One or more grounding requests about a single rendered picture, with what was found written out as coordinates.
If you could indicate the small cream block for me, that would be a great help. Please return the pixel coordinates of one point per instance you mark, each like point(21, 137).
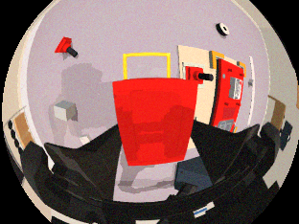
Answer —
point(85, 139)

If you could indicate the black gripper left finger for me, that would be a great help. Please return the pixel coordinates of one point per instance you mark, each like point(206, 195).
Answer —
point(97, 161)

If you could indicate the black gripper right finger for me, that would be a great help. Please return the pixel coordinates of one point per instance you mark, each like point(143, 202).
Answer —
point(218, 148)

